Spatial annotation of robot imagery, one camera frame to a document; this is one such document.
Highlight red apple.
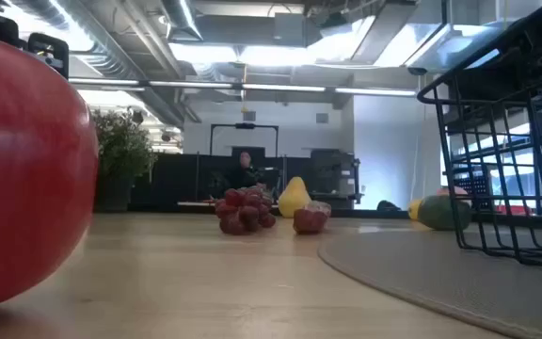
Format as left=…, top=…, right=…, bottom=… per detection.
left=0, top=30, right=101, bottom=315

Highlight pink peach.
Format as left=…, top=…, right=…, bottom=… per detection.
left=435, top=185, right=470, bottom=198

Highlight green avocado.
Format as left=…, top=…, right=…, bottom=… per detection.
left=416, top=194, right=473, bottom=232

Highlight yellow lemon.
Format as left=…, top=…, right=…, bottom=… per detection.
left=406, top=197, right=423, bottom=221

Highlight red grape bunch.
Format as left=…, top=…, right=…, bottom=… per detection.
left=214, top=186, right=278, bottom=236

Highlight red pepper with green stem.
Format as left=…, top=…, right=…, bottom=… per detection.
left=292, top=201, right=332, bottom=235

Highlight yellow pear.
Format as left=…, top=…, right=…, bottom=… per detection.
left=278, top=176, right=313, bottom=219

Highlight green potted plant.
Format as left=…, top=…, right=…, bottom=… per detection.
left=90, top=106, right=159, bottom=213

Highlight long ceiling light bar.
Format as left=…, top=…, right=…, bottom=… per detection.
left=68, top=77, right=418, bottom=98

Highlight round grey mat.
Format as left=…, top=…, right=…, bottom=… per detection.
left=316, top=224, right=542, bottom=339

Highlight black equipment rack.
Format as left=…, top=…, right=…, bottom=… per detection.
left=309, top=148, right=362, bottom=209

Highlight silver ventilation duct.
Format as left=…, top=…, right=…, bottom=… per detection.
left=7, top=0, right=185, bottom=128

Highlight black wire basket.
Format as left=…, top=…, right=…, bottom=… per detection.
left=416, top=0, right=542, bottom=277

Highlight black partition wall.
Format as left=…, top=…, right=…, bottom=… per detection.
left=129, top=153, right=361, bottom=213

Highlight black frame stand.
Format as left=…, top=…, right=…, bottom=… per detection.
left=209, top=122, right=280, bottom=159

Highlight black aluminium table frame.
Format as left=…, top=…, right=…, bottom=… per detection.
left=94, top=206, right=411, bottom=220

